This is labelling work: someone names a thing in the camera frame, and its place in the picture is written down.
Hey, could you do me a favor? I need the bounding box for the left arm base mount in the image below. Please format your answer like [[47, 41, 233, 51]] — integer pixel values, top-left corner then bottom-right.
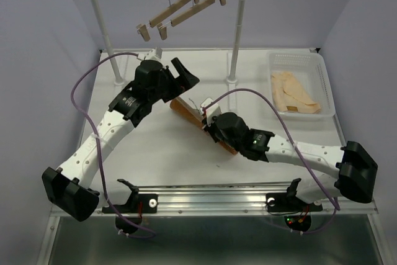
[[101, 179, 158, 239]]

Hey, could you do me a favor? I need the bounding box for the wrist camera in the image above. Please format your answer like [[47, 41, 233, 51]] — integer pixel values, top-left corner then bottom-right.
[[137, 47, 163, 62], [200, 97, 221, 126]]

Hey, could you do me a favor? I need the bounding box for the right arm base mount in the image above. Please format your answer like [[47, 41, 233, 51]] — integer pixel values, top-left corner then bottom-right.
[[265, 178, 323, 233]]

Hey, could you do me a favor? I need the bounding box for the cream underwear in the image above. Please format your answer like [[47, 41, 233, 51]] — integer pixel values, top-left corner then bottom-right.
[[270, 71, 321, 114]]

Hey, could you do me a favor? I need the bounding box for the white plastic laundry basket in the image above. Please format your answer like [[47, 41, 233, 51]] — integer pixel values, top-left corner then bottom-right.
[[267, 51, 335, 120]]

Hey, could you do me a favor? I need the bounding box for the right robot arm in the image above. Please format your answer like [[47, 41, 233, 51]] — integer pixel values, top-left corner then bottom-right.
[[202, 112, 378, 209]]

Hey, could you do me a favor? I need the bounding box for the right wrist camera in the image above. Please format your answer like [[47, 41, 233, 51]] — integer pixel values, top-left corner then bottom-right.
[[200, 97, 221, 126]]

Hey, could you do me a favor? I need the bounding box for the brown underwear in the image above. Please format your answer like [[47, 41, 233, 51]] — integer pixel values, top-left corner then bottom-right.
[[170, 97, 238, 155]]

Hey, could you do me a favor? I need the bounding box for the aluminium rail frame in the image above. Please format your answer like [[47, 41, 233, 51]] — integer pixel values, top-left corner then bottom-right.
[[38, 183, 394, 264]]

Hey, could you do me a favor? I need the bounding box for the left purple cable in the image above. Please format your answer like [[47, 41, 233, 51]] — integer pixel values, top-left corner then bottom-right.
[[71, 52, 158, 240]]

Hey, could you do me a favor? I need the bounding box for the wooden clip hanger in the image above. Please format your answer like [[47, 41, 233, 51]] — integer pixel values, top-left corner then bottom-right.
[[189, 98, 204, 130], [164, 0, 226, 28], [136, 0, 199, 42]]

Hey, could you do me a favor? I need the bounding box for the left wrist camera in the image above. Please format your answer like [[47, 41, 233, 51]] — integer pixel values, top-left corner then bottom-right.
[[137, 47, 163, 62]]

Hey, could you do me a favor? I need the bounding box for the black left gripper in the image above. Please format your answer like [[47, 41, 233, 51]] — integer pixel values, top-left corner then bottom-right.
[[149, 58, 199, 104]]

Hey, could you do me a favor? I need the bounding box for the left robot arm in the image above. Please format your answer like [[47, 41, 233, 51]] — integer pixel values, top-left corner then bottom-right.
[[42, 58, 200, 222]]

